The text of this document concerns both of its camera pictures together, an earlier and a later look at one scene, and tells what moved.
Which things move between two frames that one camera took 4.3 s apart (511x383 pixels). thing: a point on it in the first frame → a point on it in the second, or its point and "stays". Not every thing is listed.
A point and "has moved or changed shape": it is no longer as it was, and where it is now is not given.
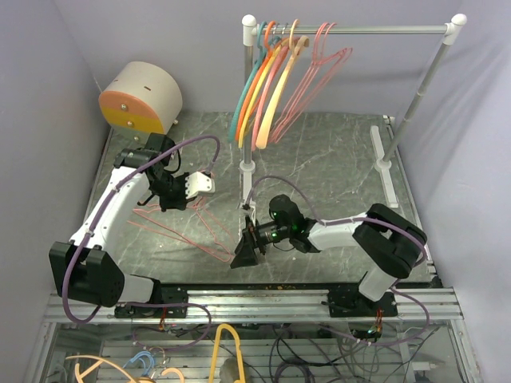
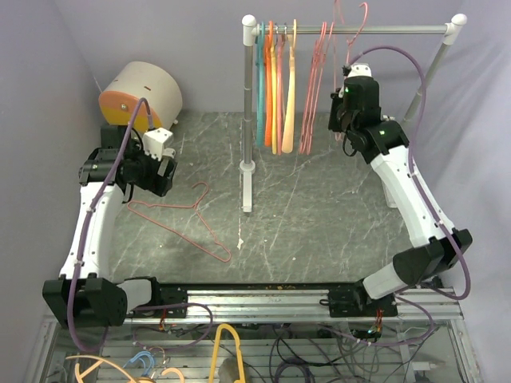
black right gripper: (244, 252) → (336, 100)
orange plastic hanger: (253, 84) → (268, 92)
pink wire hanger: (322, 69) → (309, 112)
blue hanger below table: (148, 358) stays
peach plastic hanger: (293, 49) → (288, 130)
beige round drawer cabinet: (143, 96) stays
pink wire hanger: (318, 60) → (311, 102)
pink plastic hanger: (286, 49) → (279, 82)
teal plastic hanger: (239, 100) → (260, 85)
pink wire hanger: (321, 71) has moved or changed shape
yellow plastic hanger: (277, 48) → (274, 87)
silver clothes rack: (384, 166) stays
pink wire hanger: (194, 225) → (350, 44)
